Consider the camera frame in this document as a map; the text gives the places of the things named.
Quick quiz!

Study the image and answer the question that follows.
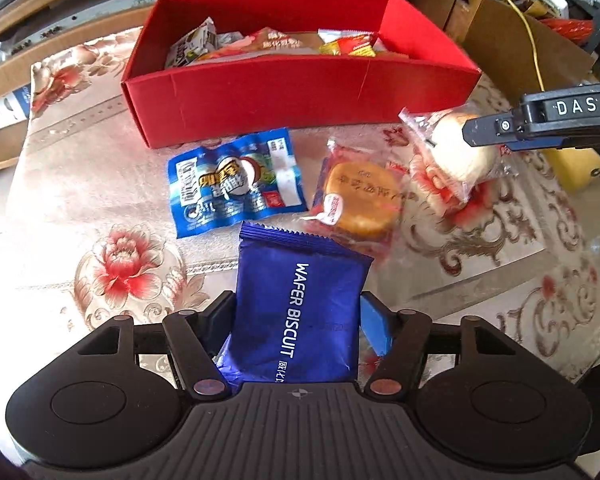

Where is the yellow bin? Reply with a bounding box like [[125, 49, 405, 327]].
[[545, 147, 600, 194]]

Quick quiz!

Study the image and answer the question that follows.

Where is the dark blue wafer packet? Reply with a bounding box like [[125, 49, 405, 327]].
[[214, 221, 376, 397]]

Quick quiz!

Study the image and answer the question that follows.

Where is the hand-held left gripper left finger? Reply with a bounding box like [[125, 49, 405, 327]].
[[70, 290, 237, 402]]

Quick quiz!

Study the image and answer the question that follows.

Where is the yellow cable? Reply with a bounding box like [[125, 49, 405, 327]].
[[482, 0, 547, 94]]

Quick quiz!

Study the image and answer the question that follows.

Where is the orange red bag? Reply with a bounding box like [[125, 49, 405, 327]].
[[545, 16, 597, 44]]

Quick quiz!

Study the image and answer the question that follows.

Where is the white round pastry packet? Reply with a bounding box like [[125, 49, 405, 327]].
[[399, 105, 515, 204]]

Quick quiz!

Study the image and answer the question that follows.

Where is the red cardboard box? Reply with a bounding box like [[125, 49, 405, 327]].
[[120, 0, 483, 150]]

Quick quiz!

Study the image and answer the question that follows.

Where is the blue snack packet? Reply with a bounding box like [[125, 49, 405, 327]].
[[167, 129, 309, 239]]

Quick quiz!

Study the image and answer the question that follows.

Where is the white green snack packet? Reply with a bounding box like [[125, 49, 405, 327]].
[[165, 17, 219, 69]]

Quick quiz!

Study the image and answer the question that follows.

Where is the brown round cake packet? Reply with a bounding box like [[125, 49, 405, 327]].
[[300, 140, 407, 257]]

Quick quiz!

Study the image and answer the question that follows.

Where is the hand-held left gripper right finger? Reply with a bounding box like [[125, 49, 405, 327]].
[[360, 292, 526, 401]]

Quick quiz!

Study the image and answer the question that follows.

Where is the orange puffed snack packet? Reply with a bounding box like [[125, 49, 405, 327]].
[[215, 27, 327, 59]]

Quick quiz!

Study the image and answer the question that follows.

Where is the brown cardboard box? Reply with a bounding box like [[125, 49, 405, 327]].
[[461, 0, 599, 92]]

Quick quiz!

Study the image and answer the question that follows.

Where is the silver media player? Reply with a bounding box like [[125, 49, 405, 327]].
[[22, 7, 147, 47]]

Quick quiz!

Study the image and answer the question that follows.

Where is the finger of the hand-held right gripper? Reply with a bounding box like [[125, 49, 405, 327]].
[[461, 111, 526, 149], [501, 135, 600, 154]]

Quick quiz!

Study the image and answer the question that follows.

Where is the blue white carton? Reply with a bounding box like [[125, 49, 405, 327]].
[[0, 85, 31, 132]]

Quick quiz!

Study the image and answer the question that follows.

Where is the floral tablecloth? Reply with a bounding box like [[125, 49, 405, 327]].
[[10, 25, 600, 386]]

